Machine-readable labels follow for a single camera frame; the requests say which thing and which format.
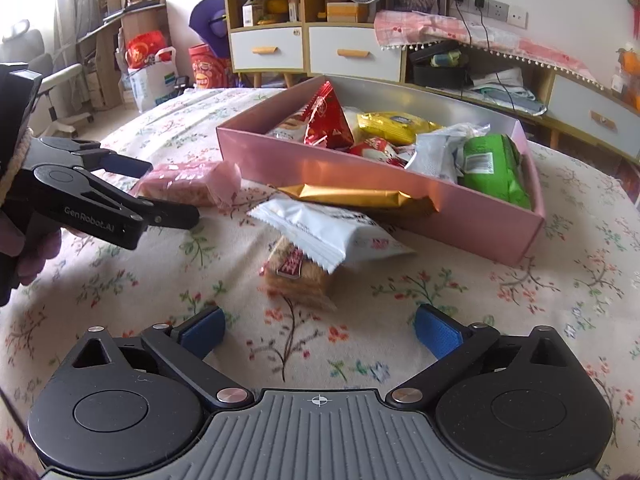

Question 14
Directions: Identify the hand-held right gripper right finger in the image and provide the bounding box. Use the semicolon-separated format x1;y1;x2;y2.
384;304;576;407

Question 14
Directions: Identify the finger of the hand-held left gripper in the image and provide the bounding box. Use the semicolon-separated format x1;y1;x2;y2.
75;141;154;179
142;196;201;232

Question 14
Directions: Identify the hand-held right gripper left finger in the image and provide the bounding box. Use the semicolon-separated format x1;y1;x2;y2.
62;305;256;411

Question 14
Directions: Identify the pink wafer packet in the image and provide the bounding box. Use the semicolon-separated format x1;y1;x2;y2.
131;161;242;209

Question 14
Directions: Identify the clear rice cracker packet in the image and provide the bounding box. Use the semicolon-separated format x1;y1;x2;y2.
258;235;339;314

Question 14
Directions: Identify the pink cardboard box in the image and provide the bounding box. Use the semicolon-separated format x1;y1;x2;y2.
216;76;546;267

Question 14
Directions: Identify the red white snack packet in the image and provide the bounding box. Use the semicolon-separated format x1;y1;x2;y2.
347;137;408;168

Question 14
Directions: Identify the person's left hand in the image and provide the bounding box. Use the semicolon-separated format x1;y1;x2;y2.
0;209;63;287

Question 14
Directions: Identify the floral tablecloth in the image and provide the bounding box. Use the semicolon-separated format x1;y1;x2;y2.
0;87;640;480

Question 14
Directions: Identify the white shopping bag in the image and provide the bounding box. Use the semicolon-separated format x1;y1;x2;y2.
127;47;179;112

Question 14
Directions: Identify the red gift bag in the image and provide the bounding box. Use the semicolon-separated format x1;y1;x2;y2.
125;30;174;69

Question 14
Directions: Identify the white office chair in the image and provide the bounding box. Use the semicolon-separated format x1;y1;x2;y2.
0;20;95;137

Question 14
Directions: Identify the red printed bucket bag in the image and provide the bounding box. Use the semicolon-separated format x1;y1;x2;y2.
188;42;234;92

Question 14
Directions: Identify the beige biscuit roll packet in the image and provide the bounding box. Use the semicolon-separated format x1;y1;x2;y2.
266;109;309;144

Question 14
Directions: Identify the wooden desk shelf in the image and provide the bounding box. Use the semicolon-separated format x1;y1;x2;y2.
75;0;169;111

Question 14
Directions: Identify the gold wrapped snack bar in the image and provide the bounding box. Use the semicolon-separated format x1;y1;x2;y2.
276;183;435;221

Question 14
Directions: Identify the purple fabric object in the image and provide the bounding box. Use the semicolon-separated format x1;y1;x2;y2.
189;0;232;57

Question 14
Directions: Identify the green snack packet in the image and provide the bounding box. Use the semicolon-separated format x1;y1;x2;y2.
459;133;532;211

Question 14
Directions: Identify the grey curtain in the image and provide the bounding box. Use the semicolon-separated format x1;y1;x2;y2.
54;0;103;57

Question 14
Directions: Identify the silver white snack packet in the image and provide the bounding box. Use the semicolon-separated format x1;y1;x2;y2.
404;122;494;182

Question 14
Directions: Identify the red triangular snack packet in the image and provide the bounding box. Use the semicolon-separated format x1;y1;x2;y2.
303;80;355;151

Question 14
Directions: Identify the small white drawer cabinet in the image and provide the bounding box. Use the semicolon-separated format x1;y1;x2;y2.
222;0;309;89

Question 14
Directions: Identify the bright yellow snack packet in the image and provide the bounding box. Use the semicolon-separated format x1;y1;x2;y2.
357;111;444;146

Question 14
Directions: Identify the person's fuzzy clothing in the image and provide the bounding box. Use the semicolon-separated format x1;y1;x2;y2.
0;439;39;480

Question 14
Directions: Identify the wide white drawer cabinet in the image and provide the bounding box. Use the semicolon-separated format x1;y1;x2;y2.
302;0;409;84

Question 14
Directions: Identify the black storage box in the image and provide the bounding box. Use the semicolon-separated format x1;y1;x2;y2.
410;41;474;89

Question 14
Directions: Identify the long low wooden sideboard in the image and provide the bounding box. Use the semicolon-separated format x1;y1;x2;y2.
404;40;640;163

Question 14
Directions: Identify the pink floral cloth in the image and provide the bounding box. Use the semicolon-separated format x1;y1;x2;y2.
374;10;597;82

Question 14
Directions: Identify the potted orange tree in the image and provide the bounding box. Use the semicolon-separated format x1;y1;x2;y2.
611;46;640;97

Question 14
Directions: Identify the wall socket row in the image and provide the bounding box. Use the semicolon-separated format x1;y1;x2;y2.
452;0;529;29

